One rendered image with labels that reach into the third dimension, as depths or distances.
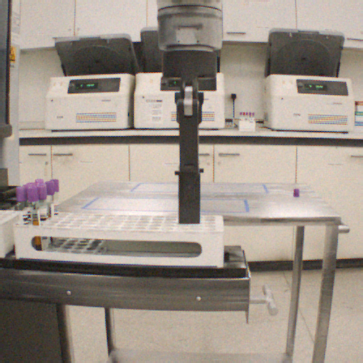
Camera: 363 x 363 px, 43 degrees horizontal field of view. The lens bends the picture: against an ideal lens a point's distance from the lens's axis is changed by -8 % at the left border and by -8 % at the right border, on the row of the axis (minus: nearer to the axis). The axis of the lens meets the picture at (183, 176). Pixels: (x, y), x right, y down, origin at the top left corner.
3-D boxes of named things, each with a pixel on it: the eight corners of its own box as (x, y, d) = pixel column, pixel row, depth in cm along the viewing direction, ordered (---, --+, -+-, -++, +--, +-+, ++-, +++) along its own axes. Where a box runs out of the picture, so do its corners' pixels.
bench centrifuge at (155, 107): (133, 130, 297) (134, 21, 287) (144, 127, 358) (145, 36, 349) (225, 130, 294) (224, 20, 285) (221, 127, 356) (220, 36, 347)
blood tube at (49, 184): (53, 254, 71) (49, 182, 69) (44, 252, 72) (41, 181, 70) (59, 252, 73) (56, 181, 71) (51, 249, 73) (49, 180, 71)
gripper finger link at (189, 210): (200, 172, 67) (200, 173, 67) (200, 223, 68) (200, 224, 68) (178, 172, 68) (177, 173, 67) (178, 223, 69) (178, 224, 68)
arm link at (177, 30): (153, 6, 60) (152, 49, 61) (223, 6, 60) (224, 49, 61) (160, 19, 69) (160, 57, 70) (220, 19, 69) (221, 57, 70)
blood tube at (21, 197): (22, 262, 66) (13, 188, 64) (27, 259, 68) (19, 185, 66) (31, 264, 66) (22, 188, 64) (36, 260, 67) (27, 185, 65)
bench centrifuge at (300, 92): (272, 131, 293) (270, 22, 284) (262, 128, 354) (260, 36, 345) (356, 134, 290) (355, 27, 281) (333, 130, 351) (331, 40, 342)
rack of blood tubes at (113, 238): (14, 266, 66) (10, 225, 65) (36, 248, 75) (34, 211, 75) (223, 275, 64) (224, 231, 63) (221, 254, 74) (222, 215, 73)
